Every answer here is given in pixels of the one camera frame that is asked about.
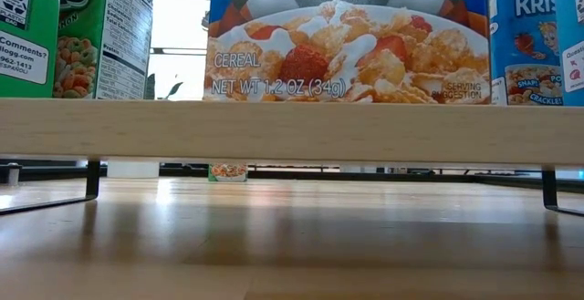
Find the blue Frosted Flakes cereal box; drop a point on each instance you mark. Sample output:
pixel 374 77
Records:
pixel 347 40

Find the green Apple Jacks cereal box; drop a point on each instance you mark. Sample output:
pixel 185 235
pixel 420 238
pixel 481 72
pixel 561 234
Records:
pixel 228 171
pixel 114 40
pixel 27 40

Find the blue Rice Krispies cereal box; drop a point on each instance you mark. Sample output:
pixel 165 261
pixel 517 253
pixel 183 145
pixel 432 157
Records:
pixel 572 40
pixel 522 40

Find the wooden shelf with black legs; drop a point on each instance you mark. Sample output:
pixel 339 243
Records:
pixel 292 129

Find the green artificial plant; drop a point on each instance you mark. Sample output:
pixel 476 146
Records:
pixel 174 89

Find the white plant pot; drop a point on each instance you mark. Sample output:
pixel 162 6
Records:
pixel 132 169

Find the small grey metal cylinder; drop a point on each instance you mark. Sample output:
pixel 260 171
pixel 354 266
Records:
pixel 13 174

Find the black aluminium table frame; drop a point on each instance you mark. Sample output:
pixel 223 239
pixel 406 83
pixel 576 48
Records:
pixel 45 171

